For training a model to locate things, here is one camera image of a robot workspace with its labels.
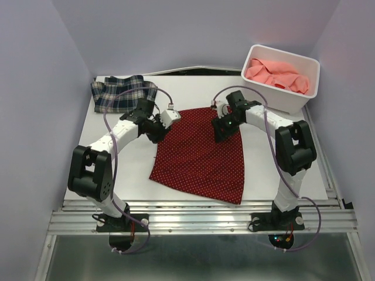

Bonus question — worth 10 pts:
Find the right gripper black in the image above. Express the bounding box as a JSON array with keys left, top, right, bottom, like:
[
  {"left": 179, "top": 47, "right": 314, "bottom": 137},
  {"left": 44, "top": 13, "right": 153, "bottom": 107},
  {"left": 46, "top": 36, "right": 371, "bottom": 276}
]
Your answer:
[{"left": 210, "top": 111, "right": 244, "bottom": 143}]

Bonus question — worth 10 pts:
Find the red polka dot skirt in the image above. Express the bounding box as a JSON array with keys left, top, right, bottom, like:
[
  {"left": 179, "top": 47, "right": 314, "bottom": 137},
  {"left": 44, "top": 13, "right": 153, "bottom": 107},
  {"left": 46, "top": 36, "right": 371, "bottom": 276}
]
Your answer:
[{"left": 149, "top": 108, "right": 245, "bottom": 205}]

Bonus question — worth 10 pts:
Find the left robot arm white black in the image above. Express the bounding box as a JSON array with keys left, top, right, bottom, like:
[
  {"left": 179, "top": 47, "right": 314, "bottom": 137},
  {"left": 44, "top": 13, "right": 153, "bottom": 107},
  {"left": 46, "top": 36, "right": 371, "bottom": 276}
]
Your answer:
[{"left": 67, "top": 98, "right": 180, "bottom": 231}]

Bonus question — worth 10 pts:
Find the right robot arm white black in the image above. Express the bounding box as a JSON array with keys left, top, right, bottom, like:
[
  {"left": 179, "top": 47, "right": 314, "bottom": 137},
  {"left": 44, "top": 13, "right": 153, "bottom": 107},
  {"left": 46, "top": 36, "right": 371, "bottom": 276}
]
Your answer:
[{"left": 211, "top": 91, "right": 317, "bottom": 228}]

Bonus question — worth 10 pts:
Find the plaid folded skirt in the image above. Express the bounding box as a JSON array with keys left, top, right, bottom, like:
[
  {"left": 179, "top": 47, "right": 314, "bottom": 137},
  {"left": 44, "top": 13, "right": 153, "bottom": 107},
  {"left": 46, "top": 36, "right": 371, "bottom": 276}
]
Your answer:
[{"left": 90, "top": 75, "right": 157, "bottom": 114}]

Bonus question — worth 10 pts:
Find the white plastic bin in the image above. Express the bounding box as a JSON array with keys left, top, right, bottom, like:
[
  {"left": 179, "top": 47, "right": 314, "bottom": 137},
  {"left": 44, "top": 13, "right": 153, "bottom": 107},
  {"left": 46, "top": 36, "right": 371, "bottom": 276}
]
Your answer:
[{"left": 241, "top": 44, "right": 321, "bottom": 114}]

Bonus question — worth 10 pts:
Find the pink skirt in bin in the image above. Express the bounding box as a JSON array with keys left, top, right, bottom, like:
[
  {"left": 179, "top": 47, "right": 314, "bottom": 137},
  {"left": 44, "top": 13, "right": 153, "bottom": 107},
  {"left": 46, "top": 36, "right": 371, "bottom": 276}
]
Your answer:
[{"left": 245, "top": 59, "right": 310, "bottom": 95}]

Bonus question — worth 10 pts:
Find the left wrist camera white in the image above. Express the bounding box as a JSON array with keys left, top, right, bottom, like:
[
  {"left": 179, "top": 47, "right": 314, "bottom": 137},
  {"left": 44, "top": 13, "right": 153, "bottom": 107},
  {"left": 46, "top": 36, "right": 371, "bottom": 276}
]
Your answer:
[{"left": 160, "top": 109, "right": 181, "bottom": 129}]

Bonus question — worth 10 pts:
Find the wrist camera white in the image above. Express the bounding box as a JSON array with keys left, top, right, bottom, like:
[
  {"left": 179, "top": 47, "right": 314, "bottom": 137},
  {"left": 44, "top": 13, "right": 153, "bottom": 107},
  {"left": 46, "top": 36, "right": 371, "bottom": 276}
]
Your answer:
[
  {"left": 160, "top": 109, "right": 181, "bottom": 129},
  {"left": 210, "top": 100, "right": 230, "bottom": 119}
]

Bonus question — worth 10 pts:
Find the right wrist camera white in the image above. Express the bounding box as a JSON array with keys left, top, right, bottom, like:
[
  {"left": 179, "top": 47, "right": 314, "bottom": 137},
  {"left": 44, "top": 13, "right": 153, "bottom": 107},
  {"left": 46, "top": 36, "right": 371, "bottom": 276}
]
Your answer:
[{"left": 210, "top": 100, "right": 230, "bottom": 119}]

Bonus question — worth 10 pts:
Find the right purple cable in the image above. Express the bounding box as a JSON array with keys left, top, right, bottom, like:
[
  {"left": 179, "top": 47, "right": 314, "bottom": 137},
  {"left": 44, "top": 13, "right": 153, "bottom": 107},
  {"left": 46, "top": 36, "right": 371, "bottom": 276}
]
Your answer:
[{"left": 210, "top": 85, "right": 323, "bottom": 252}]

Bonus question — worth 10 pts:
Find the purple cable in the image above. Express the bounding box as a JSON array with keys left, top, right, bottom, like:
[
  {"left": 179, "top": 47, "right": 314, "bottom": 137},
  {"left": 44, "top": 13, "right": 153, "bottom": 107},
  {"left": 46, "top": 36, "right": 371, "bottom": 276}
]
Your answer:
[
  {"left": 210, "top": 85, "right": 323, "bottom": 252},
  {"left": 103, "top": 87, "right": 175, "bottom": 255}
]

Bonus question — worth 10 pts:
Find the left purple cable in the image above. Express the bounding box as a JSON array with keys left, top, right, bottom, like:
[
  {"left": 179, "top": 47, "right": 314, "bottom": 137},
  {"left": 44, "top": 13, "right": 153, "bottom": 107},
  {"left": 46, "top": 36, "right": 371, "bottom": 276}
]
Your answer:
[{"left": 103, "top": 87, "right": 175, "bottom": 255}]

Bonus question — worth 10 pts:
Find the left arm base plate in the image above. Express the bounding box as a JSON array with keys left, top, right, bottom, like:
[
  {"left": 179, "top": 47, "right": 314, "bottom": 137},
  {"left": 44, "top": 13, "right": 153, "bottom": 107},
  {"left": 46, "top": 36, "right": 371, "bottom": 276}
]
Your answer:
[{"left": 96, "top": 213, "right": 150, "bottom": 233}]

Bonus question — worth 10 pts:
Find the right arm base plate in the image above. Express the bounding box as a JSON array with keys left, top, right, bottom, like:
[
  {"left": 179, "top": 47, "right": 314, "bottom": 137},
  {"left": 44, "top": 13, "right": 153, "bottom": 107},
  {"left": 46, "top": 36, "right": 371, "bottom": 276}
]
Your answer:
[{"left": 247, "top": 212, "right": 305, "bottom": 232}]

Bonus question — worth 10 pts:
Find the aluminium rail frame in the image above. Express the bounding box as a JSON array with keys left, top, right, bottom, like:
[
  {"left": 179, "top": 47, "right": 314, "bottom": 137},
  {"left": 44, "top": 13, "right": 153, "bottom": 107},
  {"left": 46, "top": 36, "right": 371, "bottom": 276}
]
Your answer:
[{"left": 35, "top": 105, "right": 364, "bottom": 281}]

